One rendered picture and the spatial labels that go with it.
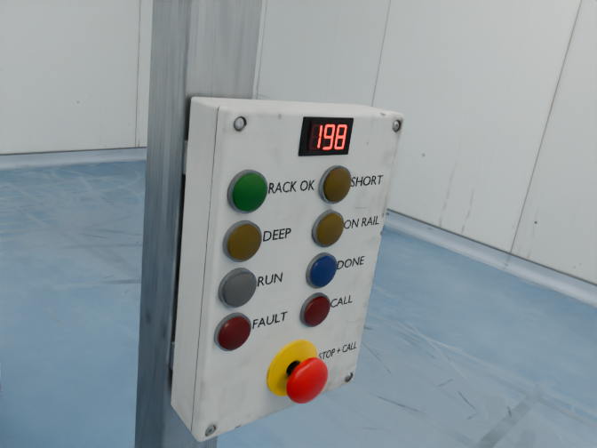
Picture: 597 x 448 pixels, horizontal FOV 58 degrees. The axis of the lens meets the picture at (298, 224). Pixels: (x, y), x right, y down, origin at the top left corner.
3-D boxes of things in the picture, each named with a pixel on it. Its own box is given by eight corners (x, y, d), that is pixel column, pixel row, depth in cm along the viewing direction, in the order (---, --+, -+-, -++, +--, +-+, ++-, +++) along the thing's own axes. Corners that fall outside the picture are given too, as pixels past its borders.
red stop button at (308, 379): (329, 399, 45) (336, 358, 44) (291, 414, 43) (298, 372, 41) (296, 371, 48) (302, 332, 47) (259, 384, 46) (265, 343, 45)
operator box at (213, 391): (354, 382, 52) (407, 114, 44) (198, 445, 42) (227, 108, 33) (314, 351, 56) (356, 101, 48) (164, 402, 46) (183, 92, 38)
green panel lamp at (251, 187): (266, 212, 37) (272, 172, 36) (233, 215, 35) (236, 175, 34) (260, 208, 38) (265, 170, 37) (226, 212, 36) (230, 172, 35)
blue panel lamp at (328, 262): (336, 285, 44) (341, 254, 43) (311, 292, 43) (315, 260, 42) (330, 282, 45) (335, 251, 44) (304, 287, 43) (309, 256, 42)
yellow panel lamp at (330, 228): (343, 245, 43) (348, 212, 42) (317, 250, 41) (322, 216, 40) (337, 242, 44) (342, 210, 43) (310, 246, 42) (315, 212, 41)
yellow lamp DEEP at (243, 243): (261, 260, 38) (266, 223, 37) (227, 266, 36) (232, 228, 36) (255, 255, 39) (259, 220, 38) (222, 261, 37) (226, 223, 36)
